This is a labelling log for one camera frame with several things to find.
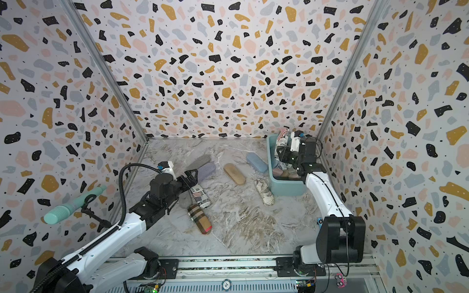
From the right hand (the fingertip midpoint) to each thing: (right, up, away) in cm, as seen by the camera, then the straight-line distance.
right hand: (283, 149), depth 84 cm
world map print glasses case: (-7, -23, +8) cm, 25 cm away
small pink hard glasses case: (0, -12, +13) cm, 18 cm away
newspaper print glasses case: (-41, -23, +8) cm, 48 cm away
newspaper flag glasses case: (0, +5, 0) cm, 5 cm away
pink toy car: (+20, -51, -14) cm, 57 cm away
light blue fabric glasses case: (-11, -7, +25) cm, 28 cm away
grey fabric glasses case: (-44, -7, +21) cm, 49 cm away
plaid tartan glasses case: (-39, -32, 0) cm, 50 cm away
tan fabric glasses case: (-23, -14, +18) cm, 32 cm away
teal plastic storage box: (+1, -19, +8) cm, 21 cm away
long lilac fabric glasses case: (-40, -12, +18) cm, 46 cm away
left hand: (-39, -11, -5) cm, 41 cm away
